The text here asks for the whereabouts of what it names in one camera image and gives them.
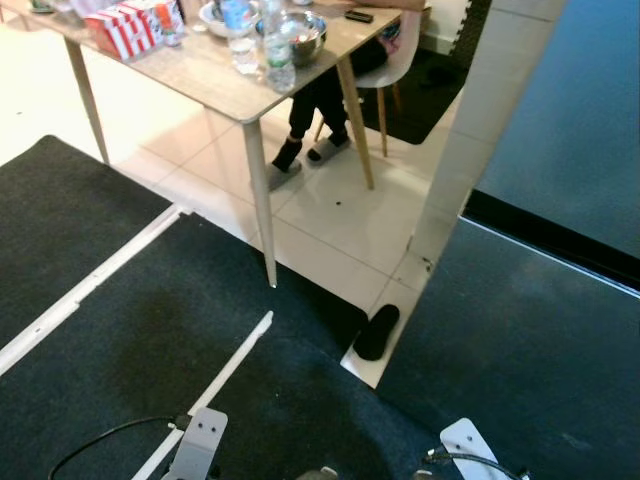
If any black foam mat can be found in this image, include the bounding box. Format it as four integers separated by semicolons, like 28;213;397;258
385;0;493;147

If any black slipper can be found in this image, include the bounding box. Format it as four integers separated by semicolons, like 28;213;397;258
353;304;401;362

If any white chair with wooden legs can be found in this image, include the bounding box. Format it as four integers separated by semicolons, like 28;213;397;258
312;10;429;159

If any grey slipper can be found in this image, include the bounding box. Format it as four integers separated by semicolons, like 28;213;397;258
305;135;351;164
265;160;303;193

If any seated person in black trousers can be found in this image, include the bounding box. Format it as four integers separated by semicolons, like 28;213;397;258
265;0;431;193

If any dark carpet mat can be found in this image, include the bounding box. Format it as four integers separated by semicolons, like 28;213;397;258
165;335;446;480
0;135;173;346
0;213;369;480

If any steel mixing bowl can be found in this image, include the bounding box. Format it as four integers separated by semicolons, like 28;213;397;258
258;10;329;66

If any clear plastic water bottle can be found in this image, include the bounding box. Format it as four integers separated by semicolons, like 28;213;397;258
258;0;298;93

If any white floor strip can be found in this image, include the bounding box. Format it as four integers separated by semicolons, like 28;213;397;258
0;205;189;376
130;311;275;480

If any blue label water bottle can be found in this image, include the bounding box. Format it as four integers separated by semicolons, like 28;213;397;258
220;0;261;76

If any light wooden dining table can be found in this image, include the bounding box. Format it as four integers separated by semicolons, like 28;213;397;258
0;0;401;289

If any white bowl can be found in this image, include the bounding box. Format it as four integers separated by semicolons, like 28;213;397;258
200;0;261;39

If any red white striped box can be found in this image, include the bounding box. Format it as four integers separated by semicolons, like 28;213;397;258
85;0;186;61

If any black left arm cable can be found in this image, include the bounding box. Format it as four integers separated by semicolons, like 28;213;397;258
47;414;193;480

